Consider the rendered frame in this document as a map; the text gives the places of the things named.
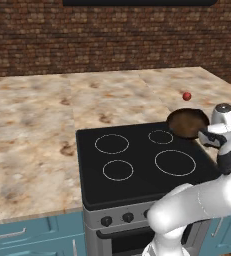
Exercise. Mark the blue cupboard door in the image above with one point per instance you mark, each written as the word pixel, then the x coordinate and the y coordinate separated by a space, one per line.
pixel 72 235
pixel 225 236

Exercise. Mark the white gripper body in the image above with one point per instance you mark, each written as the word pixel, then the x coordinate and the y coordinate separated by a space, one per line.
pixel 209 138

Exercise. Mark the black and steel stove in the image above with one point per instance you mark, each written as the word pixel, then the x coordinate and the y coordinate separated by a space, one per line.
pixel 133 180

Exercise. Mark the red tomato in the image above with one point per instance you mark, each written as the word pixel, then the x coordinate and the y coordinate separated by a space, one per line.
pixel 187 96

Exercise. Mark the black stove knob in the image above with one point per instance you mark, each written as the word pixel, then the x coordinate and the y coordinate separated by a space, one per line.
pixel 128 217
pixel 106 221
pixel 146 213

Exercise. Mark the black oven door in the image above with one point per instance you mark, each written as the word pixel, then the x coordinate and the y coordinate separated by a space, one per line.
pixel 127 245

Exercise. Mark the dark brown frying pan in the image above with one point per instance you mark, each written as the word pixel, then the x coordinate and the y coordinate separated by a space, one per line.
pixel 187 123

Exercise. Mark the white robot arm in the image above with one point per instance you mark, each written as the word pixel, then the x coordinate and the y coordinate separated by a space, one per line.
pixel 200 203

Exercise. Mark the blue drawer front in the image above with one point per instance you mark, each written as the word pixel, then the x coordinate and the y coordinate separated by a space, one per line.
pixel 27 252
pixel 23 230

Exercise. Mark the black range hood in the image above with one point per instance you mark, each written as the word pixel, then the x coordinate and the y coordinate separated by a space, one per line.
pixel 140 2

